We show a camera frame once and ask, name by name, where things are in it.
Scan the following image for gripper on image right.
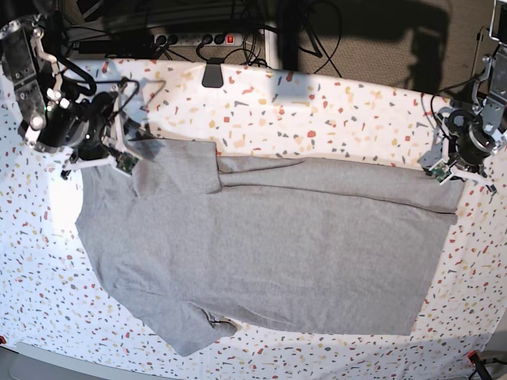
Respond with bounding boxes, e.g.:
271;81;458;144
418;108;506;194

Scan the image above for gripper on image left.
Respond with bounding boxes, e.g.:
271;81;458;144
23;77;163;180

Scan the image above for grey T-shirt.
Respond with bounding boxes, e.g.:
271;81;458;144
76;139;463;356

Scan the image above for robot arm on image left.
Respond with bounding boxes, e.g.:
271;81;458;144
1;14;156;179

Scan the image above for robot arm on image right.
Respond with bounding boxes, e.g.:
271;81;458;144
424;1;506;194

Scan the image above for white power strip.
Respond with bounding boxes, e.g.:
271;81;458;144
154;32;244;47

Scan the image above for black table clamp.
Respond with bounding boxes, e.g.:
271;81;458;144
201;58;224;89

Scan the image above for terrazzo patterned tablecloth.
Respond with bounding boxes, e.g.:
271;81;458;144
1;59;506;379

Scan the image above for red clamp right corner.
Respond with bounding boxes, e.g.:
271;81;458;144
467;351;481;367

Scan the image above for wrist camera board image right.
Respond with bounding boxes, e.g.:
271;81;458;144
429;161;454;185

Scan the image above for wrist camera board image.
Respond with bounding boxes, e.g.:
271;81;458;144
113;153;139;176
429;161;454;185

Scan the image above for wrist camera board image left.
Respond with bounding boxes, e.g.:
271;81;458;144
113;153;139;176

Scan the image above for black cables on floor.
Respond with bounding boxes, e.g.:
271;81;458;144
134;0;345;78

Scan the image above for black camera pole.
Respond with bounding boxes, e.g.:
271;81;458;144
276;0;299;71

